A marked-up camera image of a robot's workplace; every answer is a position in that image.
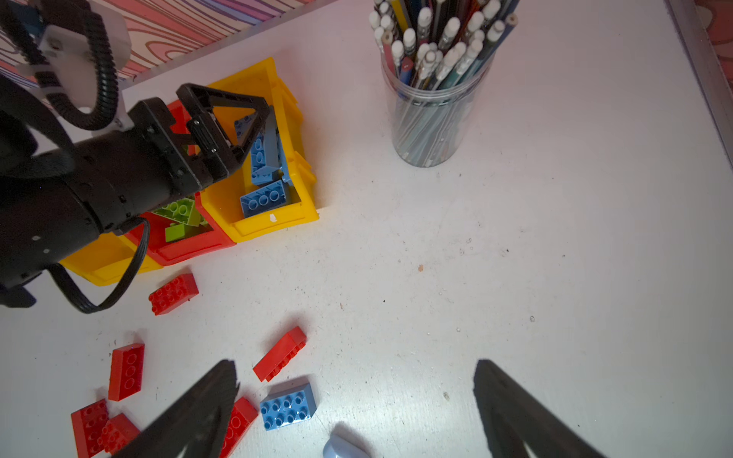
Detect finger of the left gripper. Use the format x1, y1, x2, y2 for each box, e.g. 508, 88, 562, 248
177, 83, 269, 172

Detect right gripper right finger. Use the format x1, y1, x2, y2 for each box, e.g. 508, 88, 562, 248
473, 360, 601, 457

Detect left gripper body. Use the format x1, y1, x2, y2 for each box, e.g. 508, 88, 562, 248
74, 97, 241, 232

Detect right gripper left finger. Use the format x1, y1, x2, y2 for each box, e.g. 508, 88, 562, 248
116, 360, 238, 457

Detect red lego brick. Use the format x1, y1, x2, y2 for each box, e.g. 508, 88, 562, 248
220, 397, 259, 458
148, 273, 199, 316
253, 326, 307, 382

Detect green lego cluster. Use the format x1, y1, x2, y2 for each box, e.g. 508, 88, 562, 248
153, 198, 207, 244

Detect blue lego brick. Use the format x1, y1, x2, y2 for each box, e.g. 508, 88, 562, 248
260, 383, 317, 431
240, 181, 291, 218

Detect blue lego L cluster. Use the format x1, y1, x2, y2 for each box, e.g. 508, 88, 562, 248
249, 109, 292, 186

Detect red lego cluster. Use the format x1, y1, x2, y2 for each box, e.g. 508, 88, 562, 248
71, 343, 145, 457

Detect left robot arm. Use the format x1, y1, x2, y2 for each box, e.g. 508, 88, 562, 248
1, 1, 269, 314

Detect right yellow bin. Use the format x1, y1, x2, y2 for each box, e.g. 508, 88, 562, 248
200, 58, 319, 244

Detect yellow bin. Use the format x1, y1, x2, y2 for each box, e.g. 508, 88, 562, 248
60, 234, 137, 286
200, 58, 319, 244

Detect red middle bin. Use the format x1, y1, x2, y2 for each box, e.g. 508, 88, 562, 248
125, 99, 237, 267

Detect left yellow bin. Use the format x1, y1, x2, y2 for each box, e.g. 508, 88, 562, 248
60, 234, 137, 286

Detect pencil cup holder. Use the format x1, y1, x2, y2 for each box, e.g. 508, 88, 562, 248
370, 0, 518, 168

